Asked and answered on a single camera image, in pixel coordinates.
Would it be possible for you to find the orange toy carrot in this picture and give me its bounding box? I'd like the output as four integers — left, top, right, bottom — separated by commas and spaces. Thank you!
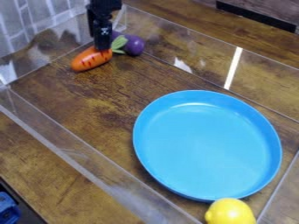
70, 35, 128, 72

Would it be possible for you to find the clear acrylic enclosure wall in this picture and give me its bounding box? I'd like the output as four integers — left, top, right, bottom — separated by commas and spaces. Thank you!
0, 0, 299, 224

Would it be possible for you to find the blue round tray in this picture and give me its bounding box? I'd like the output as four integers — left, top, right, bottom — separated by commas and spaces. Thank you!
134, 90, 283, 201

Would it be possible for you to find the yellow toy lemon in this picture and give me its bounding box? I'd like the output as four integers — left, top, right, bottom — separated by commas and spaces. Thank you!
204, 198, 258, 224

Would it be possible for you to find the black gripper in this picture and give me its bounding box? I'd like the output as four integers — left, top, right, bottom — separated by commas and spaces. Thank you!
87, 0, 123, 50

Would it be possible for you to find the blue object at corner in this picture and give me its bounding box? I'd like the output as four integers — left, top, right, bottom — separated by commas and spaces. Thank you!
0, 192, 22, 224

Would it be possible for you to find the purple toy eggplant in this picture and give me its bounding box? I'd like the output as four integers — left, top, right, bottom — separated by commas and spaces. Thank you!
111, 31, 146, 56

